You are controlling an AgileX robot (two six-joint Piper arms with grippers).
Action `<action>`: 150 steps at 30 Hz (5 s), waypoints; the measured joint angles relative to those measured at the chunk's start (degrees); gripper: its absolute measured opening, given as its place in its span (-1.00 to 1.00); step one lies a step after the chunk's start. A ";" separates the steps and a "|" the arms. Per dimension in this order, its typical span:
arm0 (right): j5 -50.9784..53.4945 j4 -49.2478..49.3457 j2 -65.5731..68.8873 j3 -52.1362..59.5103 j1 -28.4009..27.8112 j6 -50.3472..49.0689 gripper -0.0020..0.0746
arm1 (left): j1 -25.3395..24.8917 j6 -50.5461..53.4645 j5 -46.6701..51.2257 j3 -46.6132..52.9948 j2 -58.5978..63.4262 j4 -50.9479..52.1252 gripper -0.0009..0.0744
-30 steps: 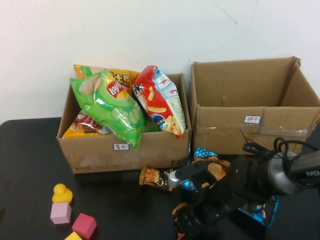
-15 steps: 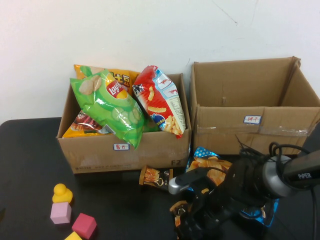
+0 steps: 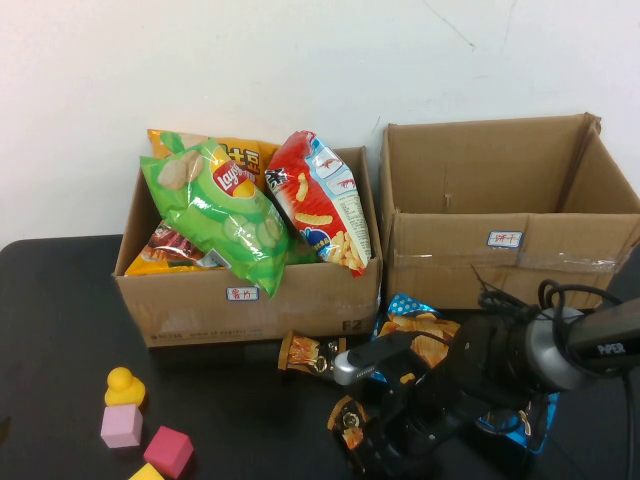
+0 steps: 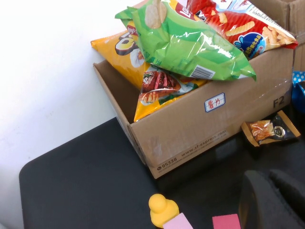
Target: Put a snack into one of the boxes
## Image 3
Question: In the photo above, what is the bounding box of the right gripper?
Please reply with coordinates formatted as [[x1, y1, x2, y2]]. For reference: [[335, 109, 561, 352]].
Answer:
[[362, 372, 481, 474]]

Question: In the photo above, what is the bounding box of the small black orange snack packet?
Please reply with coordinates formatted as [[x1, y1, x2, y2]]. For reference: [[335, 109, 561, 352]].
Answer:
[[277, 329, 347, 382], [327, 396, 374, 474]]

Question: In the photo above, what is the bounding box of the blue shrimp chip bag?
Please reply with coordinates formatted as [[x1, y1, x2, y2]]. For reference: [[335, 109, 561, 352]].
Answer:
[[372, 293, 560, 451]]

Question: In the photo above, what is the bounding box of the large brown cardboard box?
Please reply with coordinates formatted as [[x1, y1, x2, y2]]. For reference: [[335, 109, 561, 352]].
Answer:
[[378, 112, 640, 311]]

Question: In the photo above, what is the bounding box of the magenta cube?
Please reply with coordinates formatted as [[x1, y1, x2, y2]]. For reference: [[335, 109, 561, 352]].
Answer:
[[143, 425, 195, 479]]

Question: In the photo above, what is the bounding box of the cardboard box with F2 print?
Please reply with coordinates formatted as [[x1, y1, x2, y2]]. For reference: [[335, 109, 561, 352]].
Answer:
[[113, 145, 385, 349]]

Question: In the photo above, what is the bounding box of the yellow block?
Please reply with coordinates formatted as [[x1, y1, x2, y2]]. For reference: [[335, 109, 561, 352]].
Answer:
[[127, 462, 166, 480]]

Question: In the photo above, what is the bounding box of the red shrimp stick bag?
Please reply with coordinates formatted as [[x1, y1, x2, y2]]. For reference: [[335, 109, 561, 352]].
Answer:
[[263, 130, 374, 279]]

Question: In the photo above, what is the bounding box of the light pink cube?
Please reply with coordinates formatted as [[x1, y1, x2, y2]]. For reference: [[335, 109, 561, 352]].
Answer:
[[100, 403, 145, 449]]

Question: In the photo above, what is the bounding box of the yellow rubber duck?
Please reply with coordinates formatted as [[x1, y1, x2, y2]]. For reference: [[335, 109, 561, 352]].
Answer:
[[103, 366, 147, 409]]

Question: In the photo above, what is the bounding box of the green Lay's chip bag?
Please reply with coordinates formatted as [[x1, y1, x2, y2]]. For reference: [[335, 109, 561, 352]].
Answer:
[[138, 137, 292, 301]]

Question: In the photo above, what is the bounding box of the yellow barbecue chip bag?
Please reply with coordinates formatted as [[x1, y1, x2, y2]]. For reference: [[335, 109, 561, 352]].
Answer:
[[123, 219, 226, 278]]

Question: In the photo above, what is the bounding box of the orange potato chip bag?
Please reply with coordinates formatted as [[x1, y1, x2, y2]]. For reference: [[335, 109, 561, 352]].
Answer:
[[147, 128, 281, 194]]

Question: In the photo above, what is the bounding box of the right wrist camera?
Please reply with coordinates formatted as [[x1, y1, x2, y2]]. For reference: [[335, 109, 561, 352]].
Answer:
[[333, 333, 419, 387]]

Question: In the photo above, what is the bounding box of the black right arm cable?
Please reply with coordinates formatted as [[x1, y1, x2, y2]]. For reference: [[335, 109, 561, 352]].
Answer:
[[469, 264, 636, 451]]

